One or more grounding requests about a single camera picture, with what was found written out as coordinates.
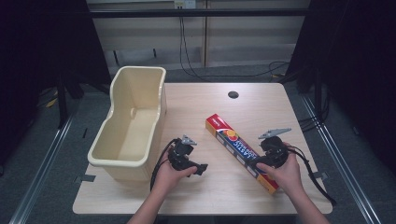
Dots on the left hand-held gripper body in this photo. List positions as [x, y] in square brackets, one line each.
[180, 154]

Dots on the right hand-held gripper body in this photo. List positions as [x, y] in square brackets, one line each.
[274, 151]

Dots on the colourful plastic wrap box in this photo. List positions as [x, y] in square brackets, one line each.
[239, 152]

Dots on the cream plastic bin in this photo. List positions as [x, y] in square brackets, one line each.
[134, 130]

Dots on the person's left hand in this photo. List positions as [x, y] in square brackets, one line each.
[169, 175]

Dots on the person's right hand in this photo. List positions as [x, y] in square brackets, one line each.
[285, 175]

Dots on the grey tape strip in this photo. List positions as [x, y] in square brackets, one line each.
[320, 175]
[85, 178]

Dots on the black curtain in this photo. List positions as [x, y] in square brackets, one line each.
[358, 62]
[37, 46]

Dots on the black metal stand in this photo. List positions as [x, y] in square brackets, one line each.
[62, 102]

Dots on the black horizontal bar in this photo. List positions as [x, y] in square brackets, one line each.
[199, 12]

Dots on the metal floor rail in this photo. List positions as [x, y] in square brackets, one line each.
[339, 161]
[40, 174]

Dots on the white wall power outlet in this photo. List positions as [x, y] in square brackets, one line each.
[184, 3]

